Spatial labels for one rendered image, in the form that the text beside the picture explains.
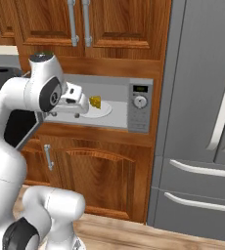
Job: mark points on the white round microwave plate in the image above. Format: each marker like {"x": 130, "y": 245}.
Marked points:
{"x": 101, "y": 110}

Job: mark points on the grey steel fridge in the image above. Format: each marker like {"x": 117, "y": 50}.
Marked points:
{"x": 192, "y": 81}

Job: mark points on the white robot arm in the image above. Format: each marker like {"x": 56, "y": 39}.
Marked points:
{"x": 7, "y": 143}

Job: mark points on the arched wooden base cupboard door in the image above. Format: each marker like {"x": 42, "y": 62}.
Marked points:
{"x": 98, "y": 175}

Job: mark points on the grey and black appliance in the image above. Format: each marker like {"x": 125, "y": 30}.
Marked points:
{"x": 0, "y": 74}

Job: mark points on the yellow cheese wedge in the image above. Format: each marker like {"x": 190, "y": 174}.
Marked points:
{"x": 96, "y": 102}

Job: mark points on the narrow wooden base cupboard door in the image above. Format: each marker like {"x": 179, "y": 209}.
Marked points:
{"x": 33, "y": 166}

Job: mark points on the wooden wall cupboard door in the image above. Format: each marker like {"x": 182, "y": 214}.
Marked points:
{"x": 5, "y": 16}
{"x": 42, "y": 22}
{"x": 124, "y": 26}

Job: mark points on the grey microwave oven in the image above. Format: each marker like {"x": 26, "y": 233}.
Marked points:
{"x": 124, "y": 97}

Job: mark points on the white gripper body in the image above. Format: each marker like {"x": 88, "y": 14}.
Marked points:
{"x": 72, "y": 107}

